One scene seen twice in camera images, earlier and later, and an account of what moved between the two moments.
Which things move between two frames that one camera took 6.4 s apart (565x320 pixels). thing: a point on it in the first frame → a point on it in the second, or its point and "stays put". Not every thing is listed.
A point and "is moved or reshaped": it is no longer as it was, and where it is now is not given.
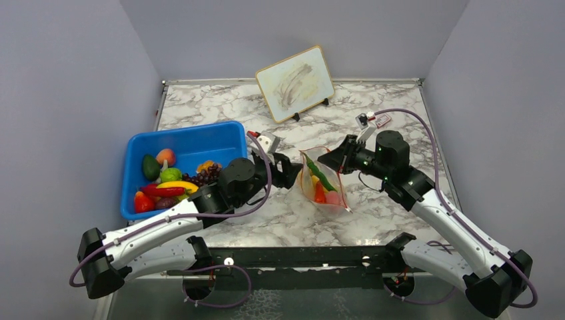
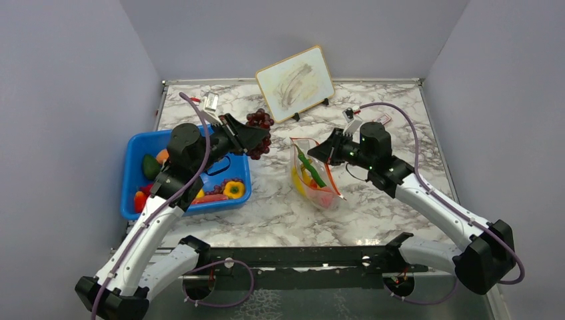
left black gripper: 286,178 → 242,137
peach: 166,154 stays put
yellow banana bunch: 315,180 → 300,181
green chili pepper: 314,171 is moved or reshaped
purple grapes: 204,178 → 262,119
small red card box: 382,120 stays put
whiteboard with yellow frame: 296,84 stays put
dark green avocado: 150,167 stays put
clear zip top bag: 321,183 is moved or reshaped
